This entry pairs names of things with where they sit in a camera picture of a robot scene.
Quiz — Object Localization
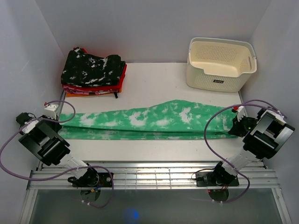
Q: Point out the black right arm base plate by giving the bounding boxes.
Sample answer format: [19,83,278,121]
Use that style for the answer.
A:
[195,169,239,187]

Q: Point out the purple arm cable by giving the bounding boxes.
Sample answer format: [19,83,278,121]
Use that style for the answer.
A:
[190,99,288,204]
[0,100,115,208]

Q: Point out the cream perforated plastic basket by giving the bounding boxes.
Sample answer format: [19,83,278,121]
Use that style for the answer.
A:
[186,37,257,92]

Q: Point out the black white patterned folded trousers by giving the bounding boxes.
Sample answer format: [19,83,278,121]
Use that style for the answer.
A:
[60,47,126,87]

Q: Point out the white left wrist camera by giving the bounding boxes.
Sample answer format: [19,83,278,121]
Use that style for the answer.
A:
[43,103,58,120]

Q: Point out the pink patterned folded trousers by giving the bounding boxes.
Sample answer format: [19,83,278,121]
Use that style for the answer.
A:
[63,85,108,95]

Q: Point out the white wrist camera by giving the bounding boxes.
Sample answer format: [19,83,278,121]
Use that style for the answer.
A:
[232,106,245,122]
[43,103,58,120]

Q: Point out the red folded trousers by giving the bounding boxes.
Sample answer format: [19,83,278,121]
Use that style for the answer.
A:
[62,48,128,93]

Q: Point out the green tie-dye trousers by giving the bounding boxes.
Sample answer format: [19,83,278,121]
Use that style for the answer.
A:
[58,100,235,140]

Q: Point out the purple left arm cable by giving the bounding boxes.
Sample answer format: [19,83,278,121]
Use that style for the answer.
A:
[0,100,115,208]

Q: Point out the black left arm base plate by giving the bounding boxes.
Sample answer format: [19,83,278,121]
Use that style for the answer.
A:
[67,172,112,188]

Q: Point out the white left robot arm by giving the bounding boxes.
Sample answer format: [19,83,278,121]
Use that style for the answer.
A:
[16,112,100,187]

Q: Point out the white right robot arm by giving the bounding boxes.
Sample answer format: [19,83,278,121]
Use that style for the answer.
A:
[211,106,295,186]

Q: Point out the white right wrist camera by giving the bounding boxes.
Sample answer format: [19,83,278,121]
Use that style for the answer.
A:
[232,106,245,122]

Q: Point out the orange folded trousers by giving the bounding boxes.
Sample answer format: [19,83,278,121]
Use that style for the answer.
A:
[66,91,121,98]

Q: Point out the aluminium rail frame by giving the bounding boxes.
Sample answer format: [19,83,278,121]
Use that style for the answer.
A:
[20,90,292,224]

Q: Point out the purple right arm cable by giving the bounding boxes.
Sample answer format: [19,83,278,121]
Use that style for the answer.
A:
[190,99,288,204]

